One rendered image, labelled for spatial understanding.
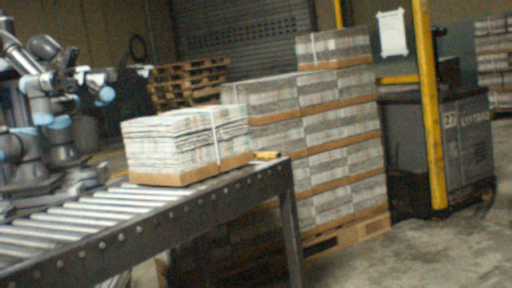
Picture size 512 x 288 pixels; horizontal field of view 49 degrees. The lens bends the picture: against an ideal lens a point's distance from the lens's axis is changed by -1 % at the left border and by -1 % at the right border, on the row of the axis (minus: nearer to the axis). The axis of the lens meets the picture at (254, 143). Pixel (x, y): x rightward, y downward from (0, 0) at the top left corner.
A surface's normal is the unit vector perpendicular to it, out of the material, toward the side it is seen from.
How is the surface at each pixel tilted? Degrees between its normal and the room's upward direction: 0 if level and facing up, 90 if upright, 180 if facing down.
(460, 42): 90
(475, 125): 90
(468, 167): 90
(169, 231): 90
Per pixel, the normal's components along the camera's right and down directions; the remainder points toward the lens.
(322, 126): 0.55, 0.04
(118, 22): 0.80, -0.03
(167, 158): -0.65, 0.21
